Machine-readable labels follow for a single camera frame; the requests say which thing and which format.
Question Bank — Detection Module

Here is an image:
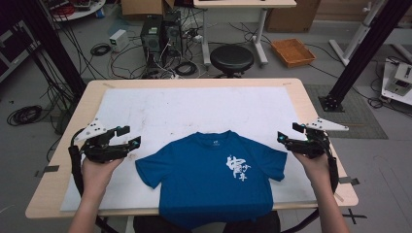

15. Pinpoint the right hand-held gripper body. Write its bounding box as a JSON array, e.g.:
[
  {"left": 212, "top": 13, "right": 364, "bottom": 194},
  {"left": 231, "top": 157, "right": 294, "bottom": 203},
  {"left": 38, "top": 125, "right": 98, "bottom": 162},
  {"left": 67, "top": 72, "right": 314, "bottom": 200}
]
[{"left": 291, "top": 116, "right": 350, "bottom": 159}]

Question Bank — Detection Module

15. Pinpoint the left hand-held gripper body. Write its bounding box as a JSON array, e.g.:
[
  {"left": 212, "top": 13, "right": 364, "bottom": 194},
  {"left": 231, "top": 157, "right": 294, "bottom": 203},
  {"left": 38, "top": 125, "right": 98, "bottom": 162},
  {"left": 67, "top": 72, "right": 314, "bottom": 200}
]
[{"left": 74, "top": 117, "right": 126, "bottom": 163}]

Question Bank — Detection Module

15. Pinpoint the blue printed T-shirt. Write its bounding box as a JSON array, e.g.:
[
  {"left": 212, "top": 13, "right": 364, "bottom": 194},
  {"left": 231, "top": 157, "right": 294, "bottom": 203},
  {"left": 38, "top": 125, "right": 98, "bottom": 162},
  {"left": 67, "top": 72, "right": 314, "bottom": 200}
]
[{"left": 134, "top": 129, "right": 289, "bottom": 229}]

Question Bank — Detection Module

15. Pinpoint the person's left hand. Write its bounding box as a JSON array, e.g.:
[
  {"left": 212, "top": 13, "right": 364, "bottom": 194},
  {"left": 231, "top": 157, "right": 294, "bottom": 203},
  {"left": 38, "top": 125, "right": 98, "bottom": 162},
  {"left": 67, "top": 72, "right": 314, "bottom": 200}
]
[{"left": 81, "top": 155, "right": 126, "bottom": 196}]

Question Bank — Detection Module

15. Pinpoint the person's right hand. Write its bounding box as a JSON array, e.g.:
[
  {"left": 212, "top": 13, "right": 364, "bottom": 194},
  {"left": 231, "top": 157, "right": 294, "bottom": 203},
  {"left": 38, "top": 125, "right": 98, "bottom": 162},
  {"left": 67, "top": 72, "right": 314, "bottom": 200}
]
[{"left": 292, "top": 150, "right": 332, "bottom": 192}]

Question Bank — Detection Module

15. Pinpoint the grey floor mat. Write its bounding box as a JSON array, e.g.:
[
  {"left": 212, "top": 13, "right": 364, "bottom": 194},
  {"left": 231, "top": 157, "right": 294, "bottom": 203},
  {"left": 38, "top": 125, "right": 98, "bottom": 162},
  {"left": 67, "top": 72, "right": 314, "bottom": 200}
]
[{"left": 304, "top": 83, "right": 389, "bottom": 140}]

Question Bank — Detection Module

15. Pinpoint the white table mat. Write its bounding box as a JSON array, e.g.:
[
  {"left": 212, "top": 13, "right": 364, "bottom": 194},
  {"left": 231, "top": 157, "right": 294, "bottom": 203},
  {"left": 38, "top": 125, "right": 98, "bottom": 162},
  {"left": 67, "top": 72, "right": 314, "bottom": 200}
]
[{"left": 59, "top": 86, "right": 318, "bottom": 213}]

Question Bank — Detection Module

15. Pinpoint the orange shallow tray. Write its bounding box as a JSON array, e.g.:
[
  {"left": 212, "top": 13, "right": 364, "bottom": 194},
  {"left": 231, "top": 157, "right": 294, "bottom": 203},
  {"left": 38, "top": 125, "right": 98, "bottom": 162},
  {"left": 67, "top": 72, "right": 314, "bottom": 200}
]
[{"left": 270, "top": 38, "right": 317, "bottom": 69}]

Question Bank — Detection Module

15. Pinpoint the small white power supply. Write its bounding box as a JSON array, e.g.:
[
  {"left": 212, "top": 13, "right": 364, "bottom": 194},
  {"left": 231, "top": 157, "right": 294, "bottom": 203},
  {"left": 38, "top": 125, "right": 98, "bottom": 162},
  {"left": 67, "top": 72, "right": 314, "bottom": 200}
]
[{"left": 109, "top": 28, "right": 130, "bottom": 52}]

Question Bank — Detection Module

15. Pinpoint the black computer tower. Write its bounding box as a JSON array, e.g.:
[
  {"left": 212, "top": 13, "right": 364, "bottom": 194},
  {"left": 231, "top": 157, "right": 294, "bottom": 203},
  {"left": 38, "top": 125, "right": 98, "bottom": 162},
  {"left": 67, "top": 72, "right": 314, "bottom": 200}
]
[
  {"left": 140, "top": 15, "right": 164, "bottom": 67},
  {"left": 161, "top": 11, "right": 185, "bottom": 64}
]

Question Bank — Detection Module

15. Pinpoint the black round stool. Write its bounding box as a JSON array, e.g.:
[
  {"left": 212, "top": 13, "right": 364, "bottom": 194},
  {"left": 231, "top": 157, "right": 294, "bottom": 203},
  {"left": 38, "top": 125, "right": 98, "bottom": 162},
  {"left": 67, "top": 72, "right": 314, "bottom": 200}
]
[{"left": 209, "top": 44, "right": 256, "bottom": 79}]

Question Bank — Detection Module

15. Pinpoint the white machine on floor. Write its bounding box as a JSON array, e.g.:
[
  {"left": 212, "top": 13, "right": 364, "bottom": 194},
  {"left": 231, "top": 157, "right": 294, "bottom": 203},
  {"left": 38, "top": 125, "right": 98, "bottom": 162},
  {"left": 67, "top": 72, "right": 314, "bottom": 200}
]
[{"left": 381, "top": 60, "right": 412, "bottom": 107}]

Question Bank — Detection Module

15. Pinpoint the white metal stand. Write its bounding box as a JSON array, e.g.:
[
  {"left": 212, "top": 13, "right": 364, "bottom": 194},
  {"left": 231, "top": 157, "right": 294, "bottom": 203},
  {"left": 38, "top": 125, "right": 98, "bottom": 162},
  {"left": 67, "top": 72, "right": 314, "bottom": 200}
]
[{"left": 328, "top": 0, "right": 390, "bottom": 67}]

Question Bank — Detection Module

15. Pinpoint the large cardboard box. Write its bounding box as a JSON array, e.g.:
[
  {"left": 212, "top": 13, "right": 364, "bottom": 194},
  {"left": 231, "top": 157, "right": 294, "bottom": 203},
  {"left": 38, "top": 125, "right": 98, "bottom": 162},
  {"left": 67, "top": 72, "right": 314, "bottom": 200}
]
[{"left": 265, "top": 0, "right": 322, "bottom": 33}]

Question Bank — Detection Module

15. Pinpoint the round white table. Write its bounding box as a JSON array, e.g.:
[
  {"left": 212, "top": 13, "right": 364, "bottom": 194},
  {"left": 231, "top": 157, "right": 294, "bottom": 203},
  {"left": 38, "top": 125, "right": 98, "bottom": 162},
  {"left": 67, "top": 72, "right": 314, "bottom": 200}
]
[{"left": 42, "top": 0, "right": 107, "bottom": 22}]

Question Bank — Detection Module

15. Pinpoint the white desk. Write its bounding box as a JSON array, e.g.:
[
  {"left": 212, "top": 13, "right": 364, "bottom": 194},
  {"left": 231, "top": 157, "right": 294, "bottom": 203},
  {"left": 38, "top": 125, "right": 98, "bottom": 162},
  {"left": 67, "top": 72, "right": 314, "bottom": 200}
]
[{"left": 193, "top": 0, "right": 297, "bottom": 67}]

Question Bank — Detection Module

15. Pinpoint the black sleeved gripper cable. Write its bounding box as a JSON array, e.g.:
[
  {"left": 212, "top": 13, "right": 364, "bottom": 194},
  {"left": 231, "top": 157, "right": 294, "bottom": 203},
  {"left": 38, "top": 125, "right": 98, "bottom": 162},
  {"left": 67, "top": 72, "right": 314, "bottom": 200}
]
[
  {"left": 326, "top": 154, "right": 340, "bottom": 194},
  {"left": 67, "top": 127, "right": 86, "bottom": 197}
]

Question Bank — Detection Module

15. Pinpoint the coiled black cable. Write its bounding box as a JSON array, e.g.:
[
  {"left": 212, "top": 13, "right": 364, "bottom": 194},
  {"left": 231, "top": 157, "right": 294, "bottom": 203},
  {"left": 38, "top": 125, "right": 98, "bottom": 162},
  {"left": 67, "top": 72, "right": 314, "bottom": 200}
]
[
  {"left": 174, "top": 61, "right": 199, "bottom": 78},
  {"left": 7, "top": 105, "right": 44, "bottom": 127},
  {"left": 89, "top": 43, "right": 113, "bottom": 57}
]

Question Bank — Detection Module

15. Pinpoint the black metal frame post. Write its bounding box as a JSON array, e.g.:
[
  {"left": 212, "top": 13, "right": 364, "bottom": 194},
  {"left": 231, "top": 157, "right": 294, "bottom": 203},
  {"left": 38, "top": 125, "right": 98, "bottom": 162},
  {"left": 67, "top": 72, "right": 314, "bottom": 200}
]
[
  {"left": 319, "top": 0, "right": 412, "bottom": 113},
  {"left": 9, "top": 0, "right": 87, "bottom": 98}
]

